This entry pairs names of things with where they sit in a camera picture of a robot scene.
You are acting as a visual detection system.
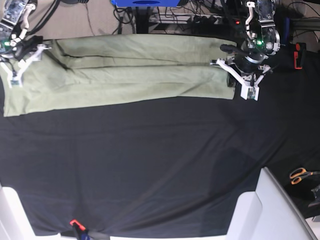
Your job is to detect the orange handled scissors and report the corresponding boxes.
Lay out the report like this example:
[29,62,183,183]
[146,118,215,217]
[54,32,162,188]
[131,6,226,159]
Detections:
[289,167,320,185]

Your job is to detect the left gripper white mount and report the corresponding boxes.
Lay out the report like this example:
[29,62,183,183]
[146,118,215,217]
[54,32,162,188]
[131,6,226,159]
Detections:
[210,54,271,101]

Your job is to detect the white block at left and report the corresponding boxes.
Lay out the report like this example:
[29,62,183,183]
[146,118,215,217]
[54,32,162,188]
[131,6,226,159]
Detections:
[0,185,36,240]

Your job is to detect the sage green T-shirt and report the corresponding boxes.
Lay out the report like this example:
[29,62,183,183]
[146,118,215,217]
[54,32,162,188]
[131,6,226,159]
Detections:
[0,34,234,117]

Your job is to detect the orange clamp at bottom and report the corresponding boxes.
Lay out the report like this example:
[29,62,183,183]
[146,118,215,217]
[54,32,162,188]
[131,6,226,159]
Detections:
[61,219,110,240]

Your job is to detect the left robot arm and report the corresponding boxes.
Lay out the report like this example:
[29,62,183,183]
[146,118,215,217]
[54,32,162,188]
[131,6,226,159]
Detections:
[211,0,281,101]

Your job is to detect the grey white cabinet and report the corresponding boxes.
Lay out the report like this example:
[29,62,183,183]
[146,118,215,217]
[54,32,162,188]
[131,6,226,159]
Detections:
[225,167,317,240]

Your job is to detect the black table cloth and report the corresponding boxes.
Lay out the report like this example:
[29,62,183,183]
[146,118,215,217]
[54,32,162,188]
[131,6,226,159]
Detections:
[0,49,320,238]

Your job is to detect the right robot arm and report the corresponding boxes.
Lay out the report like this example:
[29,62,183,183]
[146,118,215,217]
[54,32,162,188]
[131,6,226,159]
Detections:
[0,0,51,88]

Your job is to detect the blue plastic box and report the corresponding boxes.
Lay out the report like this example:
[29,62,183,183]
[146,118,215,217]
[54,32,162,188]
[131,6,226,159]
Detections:
[111,0,180,7]

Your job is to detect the white power strip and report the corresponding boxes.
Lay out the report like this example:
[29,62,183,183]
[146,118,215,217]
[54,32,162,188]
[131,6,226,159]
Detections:
[149,12,246,27]

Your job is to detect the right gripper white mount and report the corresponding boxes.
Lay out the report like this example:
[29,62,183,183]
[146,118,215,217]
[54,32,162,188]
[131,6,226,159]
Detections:
[0,36,52,88]

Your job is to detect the orange clamp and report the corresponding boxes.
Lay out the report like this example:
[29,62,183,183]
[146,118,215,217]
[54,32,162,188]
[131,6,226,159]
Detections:
[293,42,307,70]
[61,219,110,240]

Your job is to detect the orange clamp at right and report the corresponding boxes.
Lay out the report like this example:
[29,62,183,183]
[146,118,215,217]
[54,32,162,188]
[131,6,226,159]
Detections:
[293,42,307,70]

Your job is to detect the black stand pole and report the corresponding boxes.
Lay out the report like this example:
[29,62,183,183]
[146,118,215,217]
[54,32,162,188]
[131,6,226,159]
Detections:
[133,6,153,34]

